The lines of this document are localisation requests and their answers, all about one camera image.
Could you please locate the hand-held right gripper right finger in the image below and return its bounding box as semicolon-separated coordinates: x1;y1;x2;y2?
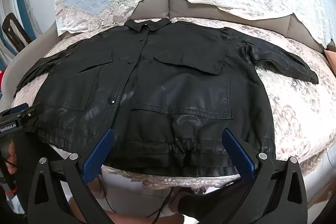
221;128;309;224

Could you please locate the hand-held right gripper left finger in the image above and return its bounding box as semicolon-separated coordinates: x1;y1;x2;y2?
28;128;116;224

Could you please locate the black leather jacket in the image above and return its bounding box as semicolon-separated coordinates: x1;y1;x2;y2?
16;18;319;178

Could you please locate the person's left hand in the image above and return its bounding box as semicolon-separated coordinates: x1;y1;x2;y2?
6;140;18;174

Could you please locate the beige floral quilted sofa cover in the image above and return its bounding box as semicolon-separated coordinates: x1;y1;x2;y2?
12;17;336;191

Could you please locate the beige sofa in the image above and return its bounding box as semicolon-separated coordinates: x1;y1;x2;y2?
7;0;336;188

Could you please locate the black cable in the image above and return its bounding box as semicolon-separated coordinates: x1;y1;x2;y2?
101;174;183;224

